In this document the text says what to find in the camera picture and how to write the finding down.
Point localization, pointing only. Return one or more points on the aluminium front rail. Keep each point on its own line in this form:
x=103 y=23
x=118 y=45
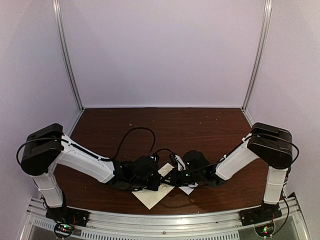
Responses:
x=223 y=225

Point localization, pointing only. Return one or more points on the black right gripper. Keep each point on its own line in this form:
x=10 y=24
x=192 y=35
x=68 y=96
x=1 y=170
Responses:
x=175 y=181

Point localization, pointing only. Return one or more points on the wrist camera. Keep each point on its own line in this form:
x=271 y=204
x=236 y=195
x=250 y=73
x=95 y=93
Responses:
x=155 y=158
x=177 y=162

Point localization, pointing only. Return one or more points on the aluminium frame post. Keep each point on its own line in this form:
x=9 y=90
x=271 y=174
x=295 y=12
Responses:
x=65 y=53
x=264 y=31

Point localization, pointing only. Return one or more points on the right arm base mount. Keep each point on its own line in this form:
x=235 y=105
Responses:
x=263 y=217

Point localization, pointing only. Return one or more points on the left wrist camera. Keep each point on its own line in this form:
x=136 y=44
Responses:
x=155 y=158

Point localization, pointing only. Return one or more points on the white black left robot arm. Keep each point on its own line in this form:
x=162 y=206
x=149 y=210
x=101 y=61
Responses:
x=49 y=146

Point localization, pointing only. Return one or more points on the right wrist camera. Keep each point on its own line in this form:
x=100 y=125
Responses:
x=177 y=162

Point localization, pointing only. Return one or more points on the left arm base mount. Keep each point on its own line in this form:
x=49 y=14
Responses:
x=66 y=219

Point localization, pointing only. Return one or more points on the aluminium frame post rear right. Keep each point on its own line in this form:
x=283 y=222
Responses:
x=264 y=31

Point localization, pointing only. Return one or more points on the aluminium frame post rear left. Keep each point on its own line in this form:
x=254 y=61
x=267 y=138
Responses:
x=65 y=53

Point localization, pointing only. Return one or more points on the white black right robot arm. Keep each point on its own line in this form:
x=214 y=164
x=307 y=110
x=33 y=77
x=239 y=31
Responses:
x=271 y=144

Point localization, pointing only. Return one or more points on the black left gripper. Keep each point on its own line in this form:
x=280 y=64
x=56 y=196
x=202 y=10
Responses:
x=154 y=186

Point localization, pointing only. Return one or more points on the white sticker sheet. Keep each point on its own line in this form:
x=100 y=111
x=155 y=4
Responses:
x=189 y=188

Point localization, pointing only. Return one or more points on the cream envelope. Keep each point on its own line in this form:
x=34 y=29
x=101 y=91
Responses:
x=150 y=198

